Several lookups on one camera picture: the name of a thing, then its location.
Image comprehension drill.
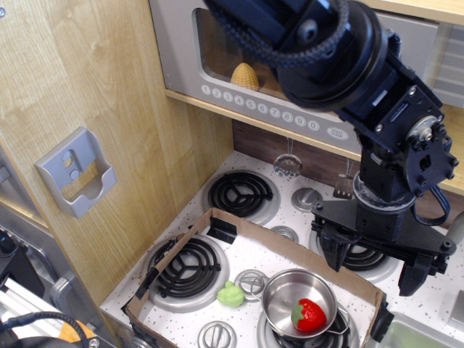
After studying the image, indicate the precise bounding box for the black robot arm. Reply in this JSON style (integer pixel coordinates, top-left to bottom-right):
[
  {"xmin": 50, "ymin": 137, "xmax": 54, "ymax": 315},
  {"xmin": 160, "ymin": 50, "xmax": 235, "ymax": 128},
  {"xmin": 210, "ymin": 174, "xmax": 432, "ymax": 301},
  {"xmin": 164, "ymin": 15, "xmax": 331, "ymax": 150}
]
[{"xmin": 207, "ymin": 1, "xmax": 458, "ymax": 297}]

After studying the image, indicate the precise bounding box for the centre silver stove knob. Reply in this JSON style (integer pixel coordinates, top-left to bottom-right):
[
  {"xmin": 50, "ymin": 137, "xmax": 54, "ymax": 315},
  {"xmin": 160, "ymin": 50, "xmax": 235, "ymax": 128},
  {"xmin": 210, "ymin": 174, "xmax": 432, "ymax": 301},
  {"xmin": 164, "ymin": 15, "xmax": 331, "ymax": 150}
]
[{"xmin": 234, "ymin": 269, "xmax": 268, "ymax": 302}]

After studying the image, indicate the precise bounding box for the silver stove knob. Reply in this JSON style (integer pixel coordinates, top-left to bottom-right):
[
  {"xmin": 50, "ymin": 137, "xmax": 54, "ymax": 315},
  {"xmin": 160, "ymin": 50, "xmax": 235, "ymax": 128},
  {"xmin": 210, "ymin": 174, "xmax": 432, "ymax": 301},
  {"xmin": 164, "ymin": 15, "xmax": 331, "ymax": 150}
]
[
  {"xmin": 291, "ymin": 188, "xmax": 323, "ymax": 212},
  {"xmin": 197, "ymin": 320, "xmax": 237, "ymax": 348},
  {"xmin": 234, "ymin": 269, "xmax": 268, "ymax": 302}
]

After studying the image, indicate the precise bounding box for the toy sink basin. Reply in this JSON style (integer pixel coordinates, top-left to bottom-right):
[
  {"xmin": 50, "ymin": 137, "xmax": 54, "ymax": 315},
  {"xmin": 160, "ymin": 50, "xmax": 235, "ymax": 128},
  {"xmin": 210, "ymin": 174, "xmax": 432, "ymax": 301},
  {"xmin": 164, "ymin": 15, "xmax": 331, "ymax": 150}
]
[{"xmin": 366, "ymin": 313, "xmax": 463, "ymax": 348}]

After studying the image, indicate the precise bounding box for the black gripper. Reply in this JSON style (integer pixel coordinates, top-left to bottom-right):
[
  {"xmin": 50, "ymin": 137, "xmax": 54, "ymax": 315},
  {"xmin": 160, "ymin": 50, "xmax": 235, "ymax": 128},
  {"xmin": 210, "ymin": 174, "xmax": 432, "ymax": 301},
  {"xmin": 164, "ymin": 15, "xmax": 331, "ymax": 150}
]
[{"xmin": 311, "ymin": 199, "xmax": 457, "ymax": 297}]

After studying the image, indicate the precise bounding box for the green toy vegetable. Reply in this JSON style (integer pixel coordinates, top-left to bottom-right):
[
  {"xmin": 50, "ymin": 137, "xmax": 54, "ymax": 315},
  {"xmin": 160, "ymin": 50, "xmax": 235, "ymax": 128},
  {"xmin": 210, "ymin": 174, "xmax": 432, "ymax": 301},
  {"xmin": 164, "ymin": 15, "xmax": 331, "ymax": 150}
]
[{"xmin": 217, "ymin": 281, "xmax": 244, "ymax": 308}]

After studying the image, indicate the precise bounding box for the grey wall holder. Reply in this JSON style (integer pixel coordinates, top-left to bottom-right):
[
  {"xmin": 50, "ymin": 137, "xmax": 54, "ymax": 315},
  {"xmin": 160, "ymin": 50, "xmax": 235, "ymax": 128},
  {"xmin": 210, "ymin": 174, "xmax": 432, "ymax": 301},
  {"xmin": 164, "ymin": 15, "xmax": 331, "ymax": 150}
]
[{"xmin": 35, "ymin": 126, "xmax": 117, "ymax": 218}]

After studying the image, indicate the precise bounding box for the back silver stove knob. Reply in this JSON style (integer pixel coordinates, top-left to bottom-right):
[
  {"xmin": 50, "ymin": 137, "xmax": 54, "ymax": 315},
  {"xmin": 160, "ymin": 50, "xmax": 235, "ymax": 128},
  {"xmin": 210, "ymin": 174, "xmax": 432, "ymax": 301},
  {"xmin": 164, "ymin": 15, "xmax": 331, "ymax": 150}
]
[{"xmin": 291, "ymin": 188, "xmax": 323, "ymax": 212}]

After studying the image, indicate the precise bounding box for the cardboard tray border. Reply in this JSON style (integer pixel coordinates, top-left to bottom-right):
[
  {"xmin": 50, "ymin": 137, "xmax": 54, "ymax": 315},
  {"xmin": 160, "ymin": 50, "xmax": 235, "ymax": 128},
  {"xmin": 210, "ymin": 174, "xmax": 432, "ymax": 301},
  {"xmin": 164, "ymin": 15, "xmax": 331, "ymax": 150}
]
[{"xmin": 120, "ymin": 208, "xmax": 386, "ymax": 347}]

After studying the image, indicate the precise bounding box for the orange round object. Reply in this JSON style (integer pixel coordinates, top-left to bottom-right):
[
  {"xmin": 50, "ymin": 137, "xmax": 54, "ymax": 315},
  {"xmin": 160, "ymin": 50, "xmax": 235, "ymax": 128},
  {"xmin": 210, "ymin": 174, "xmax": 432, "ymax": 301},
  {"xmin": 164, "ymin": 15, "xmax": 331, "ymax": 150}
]
[{"xmin": 58, "ymin": 321, "xmax": 94, "ymax": 343}]

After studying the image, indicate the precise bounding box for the red toy strawberry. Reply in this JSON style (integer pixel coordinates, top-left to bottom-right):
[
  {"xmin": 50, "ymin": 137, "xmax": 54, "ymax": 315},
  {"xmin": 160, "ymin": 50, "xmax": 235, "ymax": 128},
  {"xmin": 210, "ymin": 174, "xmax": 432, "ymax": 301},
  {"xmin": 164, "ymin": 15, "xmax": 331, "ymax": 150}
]
[{"xmin": 291, "ymin": 298, "xmax": 327, "ymax": 332}]

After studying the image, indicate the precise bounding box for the front left black burner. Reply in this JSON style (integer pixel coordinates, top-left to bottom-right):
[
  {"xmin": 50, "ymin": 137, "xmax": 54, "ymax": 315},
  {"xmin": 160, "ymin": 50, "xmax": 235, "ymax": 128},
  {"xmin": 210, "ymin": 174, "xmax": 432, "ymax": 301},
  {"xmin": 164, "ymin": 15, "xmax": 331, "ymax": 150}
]
[{"xmin": 149, "ymin": 236, "xmax": 230, "ymax": 313}]

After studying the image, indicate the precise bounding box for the yellow toy corn cob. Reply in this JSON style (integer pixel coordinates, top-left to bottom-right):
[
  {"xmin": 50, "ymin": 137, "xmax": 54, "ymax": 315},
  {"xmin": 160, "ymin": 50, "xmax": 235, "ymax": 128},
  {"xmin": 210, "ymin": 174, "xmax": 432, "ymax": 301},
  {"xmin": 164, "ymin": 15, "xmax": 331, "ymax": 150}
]
[{"xmin": 231, "ymin": 62, "xmax": 260, "ymax": 91}]

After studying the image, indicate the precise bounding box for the hanging toy spatula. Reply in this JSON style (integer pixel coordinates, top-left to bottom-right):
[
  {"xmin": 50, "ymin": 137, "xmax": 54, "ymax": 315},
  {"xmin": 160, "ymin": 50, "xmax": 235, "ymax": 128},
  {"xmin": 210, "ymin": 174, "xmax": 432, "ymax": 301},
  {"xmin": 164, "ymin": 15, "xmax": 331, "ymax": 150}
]
[{"xmin": 333, "ymin": 158, "xmax": 354, "ymax": 200}]

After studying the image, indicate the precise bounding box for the grey oven door handle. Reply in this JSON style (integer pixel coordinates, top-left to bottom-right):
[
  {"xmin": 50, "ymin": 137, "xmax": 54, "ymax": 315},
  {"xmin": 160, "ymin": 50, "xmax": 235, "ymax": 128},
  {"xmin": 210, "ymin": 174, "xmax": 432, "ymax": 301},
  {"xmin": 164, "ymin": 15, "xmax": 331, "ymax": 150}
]
[{"xmin": 49, "ymin": 277, "xmax": 73, "ymax": 312}]

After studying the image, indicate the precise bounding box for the grey toy faucet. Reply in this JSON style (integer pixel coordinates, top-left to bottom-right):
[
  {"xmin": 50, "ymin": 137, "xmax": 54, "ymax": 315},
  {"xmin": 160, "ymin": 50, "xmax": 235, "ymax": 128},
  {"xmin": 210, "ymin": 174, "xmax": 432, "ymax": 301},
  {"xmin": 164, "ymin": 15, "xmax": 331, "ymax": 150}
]
[{"xmin": 446, "ymin": 212, "xmax": 464, "ymax": 245}]

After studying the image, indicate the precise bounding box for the front silver stove knob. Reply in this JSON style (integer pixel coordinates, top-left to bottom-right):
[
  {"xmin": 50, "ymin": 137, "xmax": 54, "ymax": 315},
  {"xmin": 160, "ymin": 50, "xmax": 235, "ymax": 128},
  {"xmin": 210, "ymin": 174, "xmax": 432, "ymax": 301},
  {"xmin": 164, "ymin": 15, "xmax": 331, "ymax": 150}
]
[{"xmin": 197, "ymin": 320, "xmax": 237, "ymax": 348}]

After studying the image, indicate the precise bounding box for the small steel pot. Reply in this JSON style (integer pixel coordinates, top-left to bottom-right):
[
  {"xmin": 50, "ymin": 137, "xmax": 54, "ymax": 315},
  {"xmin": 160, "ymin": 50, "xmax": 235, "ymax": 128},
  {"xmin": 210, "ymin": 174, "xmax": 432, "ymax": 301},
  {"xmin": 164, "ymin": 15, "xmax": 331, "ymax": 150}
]
[{"xmin": 260, "ymin": 268, "xmax": 350, "ymax": 340}]

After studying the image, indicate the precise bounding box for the black braided cable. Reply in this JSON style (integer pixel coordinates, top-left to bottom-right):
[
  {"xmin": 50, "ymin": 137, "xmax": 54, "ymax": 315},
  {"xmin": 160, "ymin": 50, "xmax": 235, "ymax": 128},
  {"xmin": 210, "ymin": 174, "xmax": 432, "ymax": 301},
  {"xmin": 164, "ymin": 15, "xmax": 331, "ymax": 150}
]
[{"xmin": 0, "ymin": 310, "xmax": 91, "ymax": 348}]

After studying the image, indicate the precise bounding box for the grey toy microwave door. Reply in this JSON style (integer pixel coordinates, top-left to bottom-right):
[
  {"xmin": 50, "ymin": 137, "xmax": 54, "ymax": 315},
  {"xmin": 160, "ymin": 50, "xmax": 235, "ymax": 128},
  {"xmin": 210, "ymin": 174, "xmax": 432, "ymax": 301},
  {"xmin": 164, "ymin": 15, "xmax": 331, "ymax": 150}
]
[{"xmin": 150, "ymin": 1, "xmax": 443, "ymax": 152}]

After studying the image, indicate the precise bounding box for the back right black burner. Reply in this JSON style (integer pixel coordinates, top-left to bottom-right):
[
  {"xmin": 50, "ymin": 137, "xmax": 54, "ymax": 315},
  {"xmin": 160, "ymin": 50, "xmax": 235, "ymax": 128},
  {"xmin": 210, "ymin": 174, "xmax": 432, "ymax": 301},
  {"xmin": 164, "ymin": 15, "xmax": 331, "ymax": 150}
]
[{"xmin": 308, "ymin": 226, "xmax": 402, "ymax": 284}]

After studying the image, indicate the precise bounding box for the small middle stove knob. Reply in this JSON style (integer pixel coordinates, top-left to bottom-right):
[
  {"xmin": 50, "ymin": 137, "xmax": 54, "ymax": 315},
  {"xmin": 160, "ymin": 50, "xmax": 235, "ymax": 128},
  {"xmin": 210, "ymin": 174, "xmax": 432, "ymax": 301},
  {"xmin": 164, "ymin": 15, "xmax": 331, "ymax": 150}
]
[{"xmin": 270, "ymin": 225, "xmax": 299, "ymax": 244}]

